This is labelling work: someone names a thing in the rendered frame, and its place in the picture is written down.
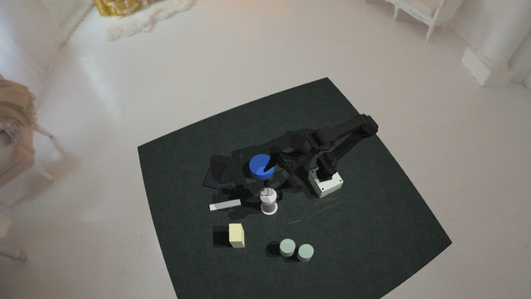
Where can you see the white flat bar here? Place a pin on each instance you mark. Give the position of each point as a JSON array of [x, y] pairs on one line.
[[220, 205]]

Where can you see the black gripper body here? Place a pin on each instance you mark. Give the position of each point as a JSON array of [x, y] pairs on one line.
[[295, 180]]

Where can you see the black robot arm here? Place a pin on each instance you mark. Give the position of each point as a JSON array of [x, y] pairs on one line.
[[311, 143]]

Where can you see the glass french press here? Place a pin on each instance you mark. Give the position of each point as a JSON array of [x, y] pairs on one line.
[[268, 199]]

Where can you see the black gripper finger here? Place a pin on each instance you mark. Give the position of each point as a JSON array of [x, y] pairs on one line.
[[286, 184], [271, 163]]

